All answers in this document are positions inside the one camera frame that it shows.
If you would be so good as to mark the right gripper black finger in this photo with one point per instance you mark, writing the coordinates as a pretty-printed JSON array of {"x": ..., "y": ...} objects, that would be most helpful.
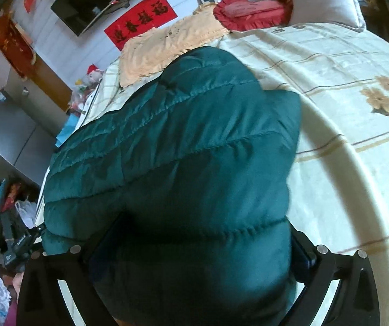
[{"x": 303, "y": 257}]

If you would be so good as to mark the dark green quilted puffer coat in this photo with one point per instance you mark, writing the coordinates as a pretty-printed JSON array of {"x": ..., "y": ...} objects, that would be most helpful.
[{"x": 182, "y": 196}]

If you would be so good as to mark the white plastic bag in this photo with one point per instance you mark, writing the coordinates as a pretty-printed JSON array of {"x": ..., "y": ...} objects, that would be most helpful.
[{"x": 27, "y": 211}]

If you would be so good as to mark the cream floral plaid bedspread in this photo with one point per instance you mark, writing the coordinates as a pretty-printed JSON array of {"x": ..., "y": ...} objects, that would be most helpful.
[{"x": 339, "y": 180}]

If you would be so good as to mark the grey refrigerator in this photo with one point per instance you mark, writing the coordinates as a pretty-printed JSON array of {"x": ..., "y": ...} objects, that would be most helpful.
[{"x": 25, "y": 147}]

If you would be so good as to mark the blue bag beside bed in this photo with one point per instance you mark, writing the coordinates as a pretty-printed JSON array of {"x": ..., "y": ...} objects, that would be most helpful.
[{"x": 68, "y": 128}]

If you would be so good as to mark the plush toy with red hat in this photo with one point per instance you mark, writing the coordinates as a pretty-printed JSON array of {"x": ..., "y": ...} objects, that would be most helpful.
[{"x": 94, "y": 75}]

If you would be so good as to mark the yellow ruffled pillow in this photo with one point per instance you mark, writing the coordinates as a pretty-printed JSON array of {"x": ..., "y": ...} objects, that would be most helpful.
[{"x": 155, "y": 49}]

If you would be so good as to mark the red heart-shaped cushion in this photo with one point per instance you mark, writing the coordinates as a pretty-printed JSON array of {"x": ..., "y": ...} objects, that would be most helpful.
[{"x": 243, "y": 15}]

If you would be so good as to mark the white pillow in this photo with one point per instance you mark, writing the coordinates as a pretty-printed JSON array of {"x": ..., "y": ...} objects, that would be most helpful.
[{"x": 346, "y": 13}]

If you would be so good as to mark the red spring festival banner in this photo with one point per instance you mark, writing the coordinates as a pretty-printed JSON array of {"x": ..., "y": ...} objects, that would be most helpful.
[{"x": 144, "y": 16}]

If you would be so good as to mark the red hanging wall decoration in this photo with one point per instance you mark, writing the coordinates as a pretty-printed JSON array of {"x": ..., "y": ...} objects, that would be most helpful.
[{"x": 15, "y": 48}]

